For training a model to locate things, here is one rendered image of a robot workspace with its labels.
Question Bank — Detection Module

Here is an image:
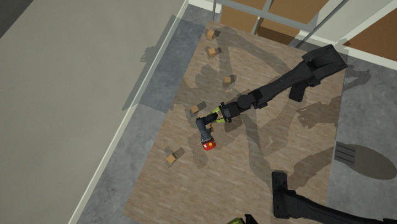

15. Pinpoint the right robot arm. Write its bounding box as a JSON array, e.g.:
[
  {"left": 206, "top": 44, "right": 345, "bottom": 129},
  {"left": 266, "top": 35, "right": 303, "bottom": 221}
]
[{"left": 224, "top": 44, "right": 348, "bottom": 119}]

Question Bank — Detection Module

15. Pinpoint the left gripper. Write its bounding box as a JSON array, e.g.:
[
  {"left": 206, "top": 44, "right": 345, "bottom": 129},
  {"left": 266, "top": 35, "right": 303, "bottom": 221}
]
[{"left": 227, "top": 214, "right": 258, "bottom": 224}]

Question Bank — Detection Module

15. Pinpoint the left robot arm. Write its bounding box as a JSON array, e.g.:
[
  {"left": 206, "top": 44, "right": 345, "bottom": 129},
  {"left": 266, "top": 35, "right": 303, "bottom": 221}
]
[{"left": 272, "top": 172, "right": 397, "bottom": 224}]

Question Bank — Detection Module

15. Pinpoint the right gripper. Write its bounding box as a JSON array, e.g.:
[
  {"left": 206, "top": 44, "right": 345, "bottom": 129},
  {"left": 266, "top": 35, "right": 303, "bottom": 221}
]
[{"left": 207, "top": 102, "right": 232, "bottom": 123}]

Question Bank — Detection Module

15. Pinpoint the small tan block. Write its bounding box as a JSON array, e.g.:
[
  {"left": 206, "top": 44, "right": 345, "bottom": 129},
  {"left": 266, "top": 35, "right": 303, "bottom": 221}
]
[
  {"left": 166, "top": 154, "right": 176, "bottom": 164},
  {"left": 208, "top": 48, "right": 216, "bottom": 57},
  {"left": 223, "top": 77, "right": 231, "bottom": 85},
  {"left": 207, "top": 30, "right": 214, "bottom": 40},
  {"left": 191, "top": 105, "right": 199, "bottom": 114}
]

